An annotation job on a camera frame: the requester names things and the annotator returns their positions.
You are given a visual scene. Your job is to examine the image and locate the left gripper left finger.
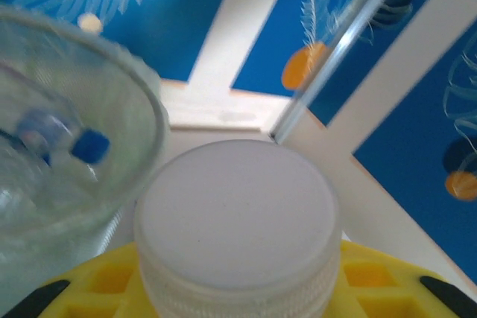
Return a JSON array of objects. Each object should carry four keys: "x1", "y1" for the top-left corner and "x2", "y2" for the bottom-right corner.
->
[{"x1": 3, "y1": 242, "x2": 159, "y2": 318}]

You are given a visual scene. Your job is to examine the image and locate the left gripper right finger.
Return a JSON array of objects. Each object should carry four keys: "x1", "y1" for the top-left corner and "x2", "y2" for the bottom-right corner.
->
[{"x1": 327, "y1": 240, "x2": 477, "y2": 318}]

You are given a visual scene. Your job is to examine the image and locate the blue cap water bottle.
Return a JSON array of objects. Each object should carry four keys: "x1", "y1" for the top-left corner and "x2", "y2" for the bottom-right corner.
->
[{"x1": 14, "y1": 109, "x2": 113, "y2": 170}]

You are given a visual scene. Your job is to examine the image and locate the blue label bottle white cap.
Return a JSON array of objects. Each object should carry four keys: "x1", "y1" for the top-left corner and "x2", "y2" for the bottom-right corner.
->
[{"x1": 133, "y1": 139, "x2": 343, "y2": 318}]

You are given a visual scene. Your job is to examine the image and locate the translucent bin with green liner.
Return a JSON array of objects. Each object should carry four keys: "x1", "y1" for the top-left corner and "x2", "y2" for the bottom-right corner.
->
[{"x1": 0, "y1": 7, "x2": 171, "y2": 282}]

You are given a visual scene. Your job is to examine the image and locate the aluminium frame post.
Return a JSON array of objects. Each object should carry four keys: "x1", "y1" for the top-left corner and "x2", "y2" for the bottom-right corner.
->
[{"x1": 268, "y1": 0, "x2": 414, "y2": 144}]

